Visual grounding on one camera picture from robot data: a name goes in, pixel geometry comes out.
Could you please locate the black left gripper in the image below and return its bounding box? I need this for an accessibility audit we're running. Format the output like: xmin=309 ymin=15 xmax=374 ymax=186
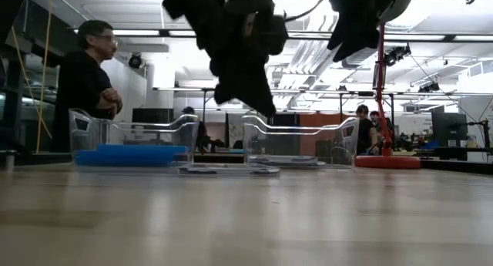
xmin=161 ymin=0 xmax=290 ymax=119

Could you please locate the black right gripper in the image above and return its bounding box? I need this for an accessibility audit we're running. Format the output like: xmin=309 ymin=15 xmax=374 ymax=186
xmin=326 ymin=0 xmax=394 ymax=64

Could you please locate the disc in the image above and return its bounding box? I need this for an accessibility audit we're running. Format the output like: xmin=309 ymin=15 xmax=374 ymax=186
xmin=252 ymin=160 xmax=329 ymax=170

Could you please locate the long ceiling light bar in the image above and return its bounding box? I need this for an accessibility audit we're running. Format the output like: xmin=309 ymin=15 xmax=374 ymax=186
xmin=111 ymin=28 xmax=493 ymax=42

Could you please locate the person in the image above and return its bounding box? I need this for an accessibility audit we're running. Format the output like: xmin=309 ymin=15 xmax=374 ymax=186
xmin=52 ymin=19 xmax=125 ymax=153
xmin=354 ymin=103 xmax=381 ymax=156
xmin=369 ymin=110 xmax=391 ymax=143
xmin=181 ymin=106 xmax=226 ymax=153

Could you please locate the clear plastic bin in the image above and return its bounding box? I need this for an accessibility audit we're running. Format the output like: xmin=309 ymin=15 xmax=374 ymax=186
xmin=241 ymin=114 xmax=361 ymax=171
xmin=68 ymin=107 xmax=200 ymax=171

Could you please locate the orange partition panel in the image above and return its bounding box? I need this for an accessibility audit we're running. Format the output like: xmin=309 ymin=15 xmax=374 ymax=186
xmin=299 ymin=112 xmax=350 ymax=158

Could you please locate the red desk lamp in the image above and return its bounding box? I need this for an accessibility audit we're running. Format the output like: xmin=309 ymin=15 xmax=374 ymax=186
xmin=354 ymin=0 xmax=421 ymax=170

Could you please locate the black computer monitor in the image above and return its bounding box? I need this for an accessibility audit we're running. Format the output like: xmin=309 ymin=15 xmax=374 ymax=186
xmin=431 ymin=106 xmax=469 ymax=146

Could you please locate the black camera on rig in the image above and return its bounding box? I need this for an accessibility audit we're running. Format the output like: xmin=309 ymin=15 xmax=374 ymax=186
xmin=384 ymin=43 xmax=412 ymax=68

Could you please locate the dark wall screen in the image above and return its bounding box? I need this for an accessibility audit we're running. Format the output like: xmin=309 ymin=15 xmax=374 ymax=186
xmin=132 ymin=107 xmax=175 ymax=124

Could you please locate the black ceiling-mounted camera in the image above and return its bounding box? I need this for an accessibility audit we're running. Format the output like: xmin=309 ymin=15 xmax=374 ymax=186
xmin=128 ymin=52 xmax=144 ymax=69

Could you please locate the black aluminium table frame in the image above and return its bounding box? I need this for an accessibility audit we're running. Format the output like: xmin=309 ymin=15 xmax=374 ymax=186
xmin=0 ymin=150 xmax=493 ymax=175

